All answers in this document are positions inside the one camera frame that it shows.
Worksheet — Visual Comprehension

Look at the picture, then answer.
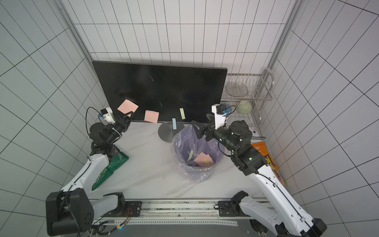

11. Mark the light green bowl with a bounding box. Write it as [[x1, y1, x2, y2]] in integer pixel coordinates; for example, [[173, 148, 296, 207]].
[[237, 100, 253, 115]]

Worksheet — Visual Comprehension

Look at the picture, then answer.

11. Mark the steel dish rack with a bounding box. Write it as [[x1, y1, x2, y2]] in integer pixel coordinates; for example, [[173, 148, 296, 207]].
[[221, 68, 275, 126]]

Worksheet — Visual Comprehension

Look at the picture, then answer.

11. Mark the yellow-green sticky flag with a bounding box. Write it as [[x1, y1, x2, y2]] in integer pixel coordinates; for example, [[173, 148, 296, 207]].
[[179, 108, 186, 120]]

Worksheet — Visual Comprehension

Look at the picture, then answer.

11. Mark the black computer monitor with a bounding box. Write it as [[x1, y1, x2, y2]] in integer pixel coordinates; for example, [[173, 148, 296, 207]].
[[92, 61, 228, 123]]

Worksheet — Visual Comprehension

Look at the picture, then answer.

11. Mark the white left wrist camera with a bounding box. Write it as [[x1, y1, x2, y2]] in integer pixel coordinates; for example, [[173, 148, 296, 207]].
[[100, 107, 115, 124]]

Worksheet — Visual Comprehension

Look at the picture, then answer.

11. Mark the purple bin with plastic liner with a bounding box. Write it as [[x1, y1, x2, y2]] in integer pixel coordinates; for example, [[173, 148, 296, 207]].
[[171, 126, 225, 182]]

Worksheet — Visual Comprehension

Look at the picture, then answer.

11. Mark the glass dish on rack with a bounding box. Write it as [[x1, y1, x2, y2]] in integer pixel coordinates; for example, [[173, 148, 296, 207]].
[[226, 82, 249, 98]]

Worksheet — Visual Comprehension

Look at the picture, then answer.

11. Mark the black cable under rail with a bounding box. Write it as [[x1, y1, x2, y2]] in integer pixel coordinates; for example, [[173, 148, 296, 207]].
[[87, 207, 134, 236]]

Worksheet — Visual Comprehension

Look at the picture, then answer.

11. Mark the orange candy bag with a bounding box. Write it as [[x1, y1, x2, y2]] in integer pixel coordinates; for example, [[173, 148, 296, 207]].
[[252, 142, 287, 186]]

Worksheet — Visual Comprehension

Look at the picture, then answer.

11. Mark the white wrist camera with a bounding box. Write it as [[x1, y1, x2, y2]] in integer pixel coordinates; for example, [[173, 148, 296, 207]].
[[211, 104, 228, 129], [100, 107, 115, 124]]

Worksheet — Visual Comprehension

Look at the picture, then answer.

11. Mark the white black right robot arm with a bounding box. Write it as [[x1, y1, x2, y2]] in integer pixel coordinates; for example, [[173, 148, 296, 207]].
[[191, 120, 327, 237]]

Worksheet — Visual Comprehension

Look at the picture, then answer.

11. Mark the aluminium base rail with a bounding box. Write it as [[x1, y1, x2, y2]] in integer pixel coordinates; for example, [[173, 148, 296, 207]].
[[53, 197, 297, 237]]

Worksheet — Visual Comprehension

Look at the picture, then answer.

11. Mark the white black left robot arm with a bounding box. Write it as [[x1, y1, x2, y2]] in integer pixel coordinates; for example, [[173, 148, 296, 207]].
[[45, 111, 134, 237]]

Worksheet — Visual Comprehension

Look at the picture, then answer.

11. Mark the grey round monitor stand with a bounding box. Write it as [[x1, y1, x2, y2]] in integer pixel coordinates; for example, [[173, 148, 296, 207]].
[[158, 122, 185, 143]]

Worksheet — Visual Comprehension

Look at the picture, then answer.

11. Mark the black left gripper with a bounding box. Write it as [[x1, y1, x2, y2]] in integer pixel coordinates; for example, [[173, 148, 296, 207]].
[[106, 111, 134, 143]]

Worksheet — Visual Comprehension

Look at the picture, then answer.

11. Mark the pink sticky note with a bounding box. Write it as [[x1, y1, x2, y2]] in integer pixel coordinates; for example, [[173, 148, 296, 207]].
[[117, 99, 139, 114], [194, 153, 214, 167], [144, 110, 159, 123]]

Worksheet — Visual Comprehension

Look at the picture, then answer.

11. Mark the blue sticky flag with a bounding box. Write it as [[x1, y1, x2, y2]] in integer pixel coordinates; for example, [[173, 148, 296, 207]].
[[172, 118, 177, 130]]

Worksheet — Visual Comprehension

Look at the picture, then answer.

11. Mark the green narrow sticky flag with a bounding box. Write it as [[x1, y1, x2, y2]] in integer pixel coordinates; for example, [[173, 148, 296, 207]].
[[187, 150, 193, 162]]

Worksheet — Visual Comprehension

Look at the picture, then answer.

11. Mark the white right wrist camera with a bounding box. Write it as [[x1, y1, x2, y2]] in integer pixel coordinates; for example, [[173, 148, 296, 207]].
[[211, 104, 228, 129]]

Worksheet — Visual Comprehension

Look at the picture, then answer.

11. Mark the green snack bag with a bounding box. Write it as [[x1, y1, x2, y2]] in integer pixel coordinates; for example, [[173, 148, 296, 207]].
[[91, 152, 129, 191]]

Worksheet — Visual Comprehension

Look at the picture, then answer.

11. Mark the blue bowl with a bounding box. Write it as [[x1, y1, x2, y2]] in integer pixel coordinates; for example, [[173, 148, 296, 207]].
[[221, 103, 231, 110]]

